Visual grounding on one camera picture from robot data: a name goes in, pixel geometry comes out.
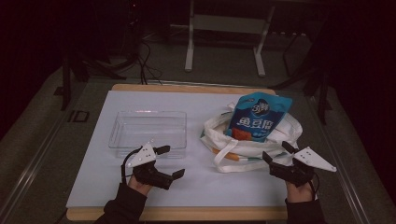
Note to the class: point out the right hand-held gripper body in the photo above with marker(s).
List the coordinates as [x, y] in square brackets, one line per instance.
[313, 160]

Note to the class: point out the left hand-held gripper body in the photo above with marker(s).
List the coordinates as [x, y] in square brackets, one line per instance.
[142, 157]

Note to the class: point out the clear plastic container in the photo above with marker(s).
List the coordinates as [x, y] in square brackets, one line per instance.
[146, 130]

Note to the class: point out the blue snack packet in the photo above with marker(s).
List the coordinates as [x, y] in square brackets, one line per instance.
[259, 119]

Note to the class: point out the white cloth tote bag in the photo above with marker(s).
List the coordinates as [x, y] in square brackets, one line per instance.
[218, 134]

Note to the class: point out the person's left hand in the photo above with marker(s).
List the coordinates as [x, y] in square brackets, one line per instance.
[138, 185]

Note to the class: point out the person's right hand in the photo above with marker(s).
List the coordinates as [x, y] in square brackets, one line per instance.
[299, 193]

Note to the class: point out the white table mat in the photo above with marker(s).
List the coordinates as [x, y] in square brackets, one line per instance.
[193, 186]

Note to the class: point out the orange and white packet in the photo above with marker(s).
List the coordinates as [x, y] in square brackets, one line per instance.
[226, 156]

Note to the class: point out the black tripod stand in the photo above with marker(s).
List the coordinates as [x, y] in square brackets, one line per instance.
[74, 67]
[320, 84]

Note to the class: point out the white metal stand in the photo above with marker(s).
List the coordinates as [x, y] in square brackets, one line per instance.
[229, 24]

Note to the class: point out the metal floor rail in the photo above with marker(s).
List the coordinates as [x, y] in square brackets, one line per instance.
[339, 161]
[34, 166]

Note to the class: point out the black floor bracket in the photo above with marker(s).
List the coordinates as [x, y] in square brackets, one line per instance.
[78, 116]

